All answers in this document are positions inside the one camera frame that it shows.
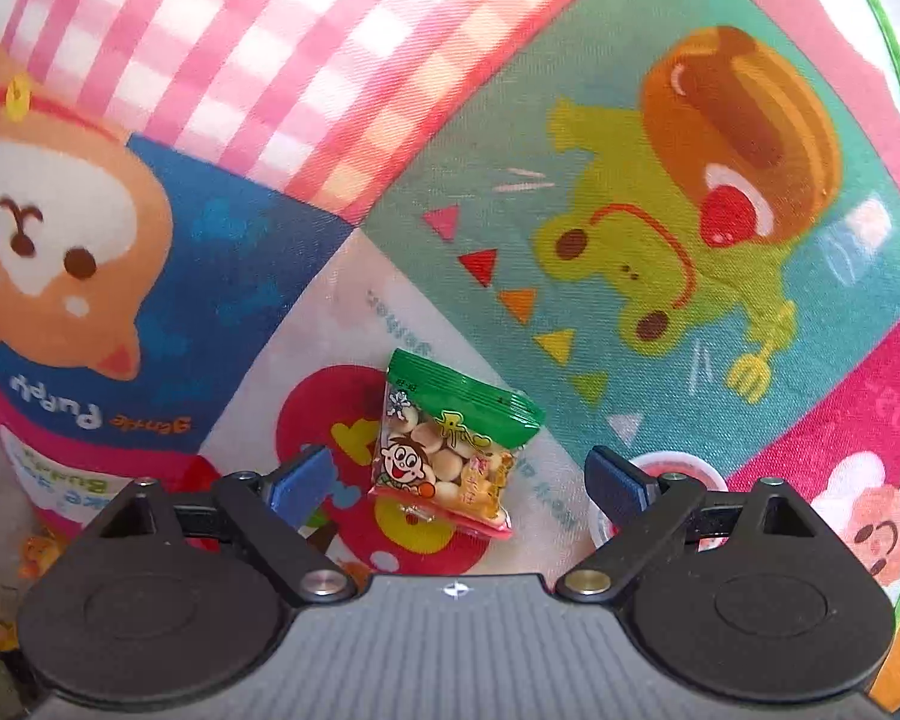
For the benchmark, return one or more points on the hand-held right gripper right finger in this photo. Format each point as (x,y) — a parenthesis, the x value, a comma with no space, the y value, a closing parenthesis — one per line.
(615,484)

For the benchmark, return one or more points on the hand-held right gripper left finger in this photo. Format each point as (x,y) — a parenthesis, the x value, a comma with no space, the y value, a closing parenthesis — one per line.
(300,484)

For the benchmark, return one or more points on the green snack packet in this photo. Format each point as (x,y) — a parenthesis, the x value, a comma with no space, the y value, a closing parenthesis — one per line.
(442,457)

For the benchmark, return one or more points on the colourful printed play mat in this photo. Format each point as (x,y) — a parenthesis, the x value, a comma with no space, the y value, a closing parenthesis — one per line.
(495,165)

